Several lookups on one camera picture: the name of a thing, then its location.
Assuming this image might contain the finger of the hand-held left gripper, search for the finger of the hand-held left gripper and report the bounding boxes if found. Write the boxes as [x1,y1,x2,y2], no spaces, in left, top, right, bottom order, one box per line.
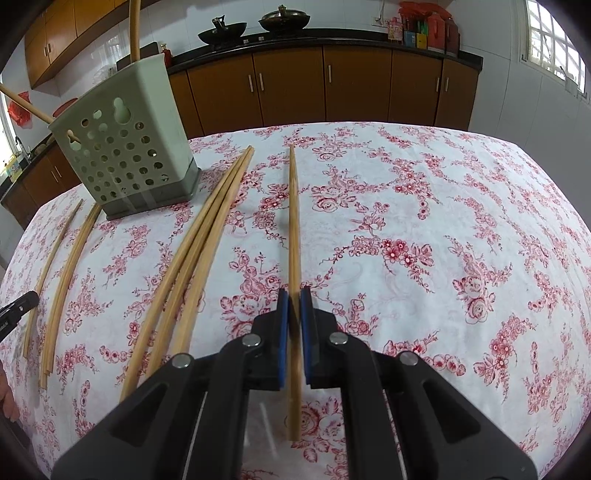
[0,291,41,345]

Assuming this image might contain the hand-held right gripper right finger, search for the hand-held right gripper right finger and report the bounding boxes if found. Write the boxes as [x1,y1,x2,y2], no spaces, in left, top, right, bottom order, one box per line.
[299,286,539,480]

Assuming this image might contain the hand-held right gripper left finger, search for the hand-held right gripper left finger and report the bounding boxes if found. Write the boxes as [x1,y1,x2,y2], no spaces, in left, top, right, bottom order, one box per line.
[51,287,291,480]

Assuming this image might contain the grey-green perforated utensil holder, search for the grey-green perforated utensil holder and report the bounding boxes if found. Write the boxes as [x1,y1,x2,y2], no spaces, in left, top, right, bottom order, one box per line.
[47,48,202,221]

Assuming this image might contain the person's left hand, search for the person's left hand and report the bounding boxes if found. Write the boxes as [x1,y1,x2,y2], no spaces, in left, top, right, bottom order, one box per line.
[0,360,21,423]

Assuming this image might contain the red floral tablecloth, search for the red floral tablecloth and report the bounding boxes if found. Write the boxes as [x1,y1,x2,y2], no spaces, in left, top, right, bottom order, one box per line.
[0,121,591,480]

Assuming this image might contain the brown lower kitchen cabinets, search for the brown lower kitchen cabinets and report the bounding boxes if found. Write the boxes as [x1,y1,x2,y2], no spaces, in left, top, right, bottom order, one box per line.
[0,44,483,232]

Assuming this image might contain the brown kitchen cabinets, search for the brown kitchen cabinets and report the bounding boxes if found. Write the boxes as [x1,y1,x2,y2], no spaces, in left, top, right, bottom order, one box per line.
[0,44,483,232]
[23,0,160,89]

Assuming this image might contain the brown upper kitchen cabinets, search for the brown upper kitchen cabinets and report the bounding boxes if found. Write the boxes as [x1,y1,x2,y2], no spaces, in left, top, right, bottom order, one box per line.
[23,0,160,89]

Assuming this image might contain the gas stove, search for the gas stove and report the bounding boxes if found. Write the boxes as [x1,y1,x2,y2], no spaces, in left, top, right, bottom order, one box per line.
[228,33,319,46]

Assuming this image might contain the black kitchen countertop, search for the black kitchen countertop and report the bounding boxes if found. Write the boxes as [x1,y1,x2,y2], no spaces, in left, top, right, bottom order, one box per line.
[0,27,485,204]

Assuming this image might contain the black wok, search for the black wok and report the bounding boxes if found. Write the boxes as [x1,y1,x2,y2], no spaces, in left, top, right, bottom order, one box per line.
[198,15,247,45]

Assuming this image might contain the wok with lid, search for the wok with lid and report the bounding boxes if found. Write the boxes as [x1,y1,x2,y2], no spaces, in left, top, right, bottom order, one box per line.
[257,4,311,33]

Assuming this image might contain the red plastic bag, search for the red plastic bag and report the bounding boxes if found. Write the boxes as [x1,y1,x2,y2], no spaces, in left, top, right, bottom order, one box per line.
[398,1,455,19]

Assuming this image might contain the barred window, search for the barred window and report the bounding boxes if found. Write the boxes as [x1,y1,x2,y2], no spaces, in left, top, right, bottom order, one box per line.
[516,0,591,100]

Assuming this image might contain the red bag on wall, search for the red bag on wall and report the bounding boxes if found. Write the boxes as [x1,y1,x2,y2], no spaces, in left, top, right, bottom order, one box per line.
[8,91,32,127]

